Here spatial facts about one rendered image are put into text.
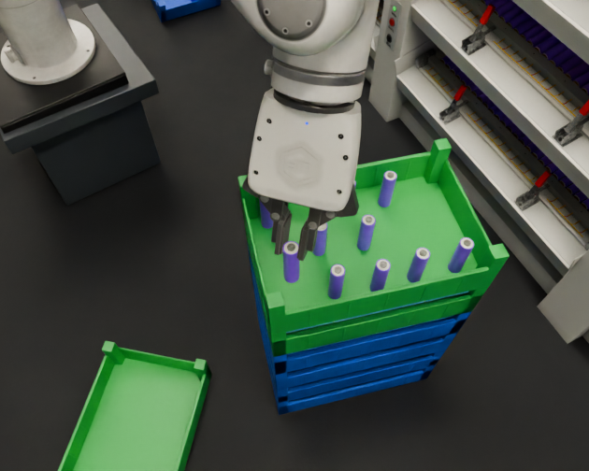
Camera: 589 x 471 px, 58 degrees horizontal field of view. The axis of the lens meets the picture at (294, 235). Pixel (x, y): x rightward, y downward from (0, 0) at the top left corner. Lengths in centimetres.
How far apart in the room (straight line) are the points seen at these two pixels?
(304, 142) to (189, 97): 108
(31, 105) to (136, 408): 62
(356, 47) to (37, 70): 87
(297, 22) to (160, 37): 141
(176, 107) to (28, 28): 50
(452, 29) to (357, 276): 64
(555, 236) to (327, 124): 74
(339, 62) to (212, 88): 113
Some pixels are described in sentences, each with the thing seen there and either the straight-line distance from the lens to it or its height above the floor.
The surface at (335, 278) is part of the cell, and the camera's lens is 65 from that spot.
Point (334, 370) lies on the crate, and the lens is 89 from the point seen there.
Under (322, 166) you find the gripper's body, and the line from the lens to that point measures 49.
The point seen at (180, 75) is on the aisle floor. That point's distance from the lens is 163.
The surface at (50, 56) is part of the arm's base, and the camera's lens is 120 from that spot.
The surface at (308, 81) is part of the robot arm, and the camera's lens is 45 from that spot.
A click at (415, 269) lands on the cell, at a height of 44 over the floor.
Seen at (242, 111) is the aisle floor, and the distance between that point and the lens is 149.
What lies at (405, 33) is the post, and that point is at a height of 28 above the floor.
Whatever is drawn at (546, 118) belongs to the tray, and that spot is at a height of 36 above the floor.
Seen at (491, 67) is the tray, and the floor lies 36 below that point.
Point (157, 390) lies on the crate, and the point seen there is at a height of 0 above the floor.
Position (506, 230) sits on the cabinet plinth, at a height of 4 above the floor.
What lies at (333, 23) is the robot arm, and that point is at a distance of 37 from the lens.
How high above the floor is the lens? 103
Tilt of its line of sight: 57 degrees down
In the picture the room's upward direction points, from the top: straight up
